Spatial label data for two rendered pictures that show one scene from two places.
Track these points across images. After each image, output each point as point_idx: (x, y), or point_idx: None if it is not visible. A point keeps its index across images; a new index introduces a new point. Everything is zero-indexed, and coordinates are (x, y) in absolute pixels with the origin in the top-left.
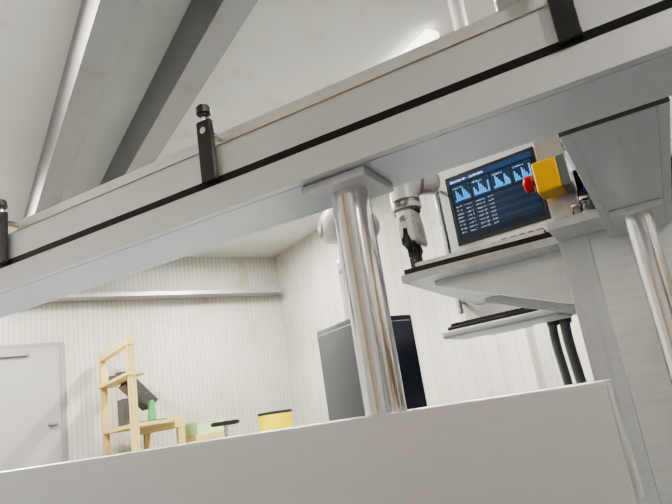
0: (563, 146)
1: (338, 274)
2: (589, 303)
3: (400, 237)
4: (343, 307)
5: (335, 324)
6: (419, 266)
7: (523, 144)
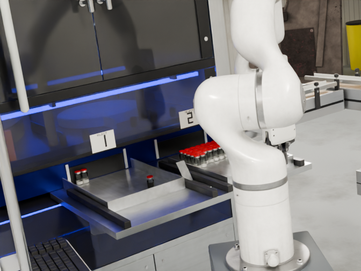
0: (320, 107)
1: (286, 180)
2: None
3: (295, 131)
4: (290, 233)
5: (319, 249)
6: (294, 157)
7: (354, 109)
